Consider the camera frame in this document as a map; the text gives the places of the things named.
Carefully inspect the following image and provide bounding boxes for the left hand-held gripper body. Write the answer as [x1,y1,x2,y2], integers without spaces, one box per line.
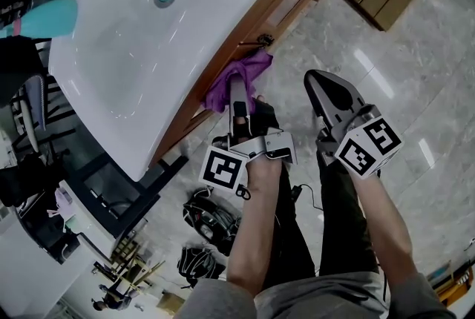
[198,131,298,197]

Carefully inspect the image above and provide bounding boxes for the wooden sink cabinet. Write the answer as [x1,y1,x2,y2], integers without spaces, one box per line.
[150,0,341,168]

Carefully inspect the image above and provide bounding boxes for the wooden rack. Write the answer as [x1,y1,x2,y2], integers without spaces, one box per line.
[91,231,167,298]

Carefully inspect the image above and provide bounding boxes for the white plastic bag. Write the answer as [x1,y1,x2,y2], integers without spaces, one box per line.
[47,188,77,219]

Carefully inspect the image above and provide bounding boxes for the black power adapter cable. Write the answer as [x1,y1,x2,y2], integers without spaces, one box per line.
[290,182,324,211]

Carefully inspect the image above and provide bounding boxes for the person's left leg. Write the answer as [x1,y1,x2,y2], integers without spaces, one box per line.
[274,161,316,277]

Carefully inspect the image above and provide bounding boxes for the person's leg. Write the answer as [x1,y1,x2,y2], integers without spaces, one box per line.
[317,150,379,277]
[274,161,316,277]

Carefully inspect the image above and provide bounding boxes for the pale green cup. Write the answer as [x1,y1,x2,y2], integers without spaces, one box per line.
[63,216,82,235]

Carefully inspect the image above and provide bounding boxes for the person's grey shirt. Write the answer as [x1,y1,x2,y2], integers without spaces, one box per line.
[177,271,457,319]

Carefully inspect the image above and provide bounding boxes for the person's left hand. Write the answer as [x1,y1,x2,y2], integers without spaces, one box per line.
[254,93,281,137]

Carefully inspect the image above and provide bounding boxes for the grey dining chair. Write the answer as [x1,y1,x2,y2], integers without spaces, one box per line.
[10,73,77,154]

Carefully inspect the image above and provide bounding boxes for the person's right forearm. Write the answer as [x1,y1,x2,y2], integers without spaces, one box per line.
[350,172,419,296]

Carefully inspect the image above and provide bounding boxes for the dark console table white top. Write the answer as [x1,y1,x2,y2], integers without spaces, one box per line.
[55,154,190,263]

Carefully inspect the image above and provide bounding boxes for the white ceramic sink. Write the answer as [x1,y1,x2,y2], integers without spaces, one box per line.
[47,0,316,183]

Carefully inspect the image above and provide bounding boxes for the person's right leg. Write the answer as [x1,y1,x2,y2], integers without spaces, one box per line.
[317,150,379,277]

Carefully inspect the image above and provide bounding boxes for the small cardboard box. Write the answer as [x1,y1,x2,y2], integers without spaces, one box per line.
[156,290,186,314]

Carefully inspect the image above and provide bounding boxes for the purple cloth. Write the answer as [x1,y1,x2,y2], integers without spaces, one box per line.
[201,52,275,114]

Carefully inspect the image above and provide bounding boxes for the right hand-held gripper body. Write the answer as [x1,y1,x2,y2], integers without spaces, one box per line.
[314,104,404,178]

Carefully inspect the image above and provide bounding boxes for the person's left forearm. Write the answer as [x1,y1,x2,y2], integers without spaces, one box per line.
[226,157,285,302]

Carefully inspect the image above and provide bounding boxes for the black equipment bag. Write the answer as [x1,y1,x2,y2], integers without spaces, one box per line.
[182,186,243,257]

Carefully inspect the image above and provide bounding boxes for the black backpack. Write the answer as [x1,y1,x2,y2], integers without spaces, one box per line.
[176,245,228,289]

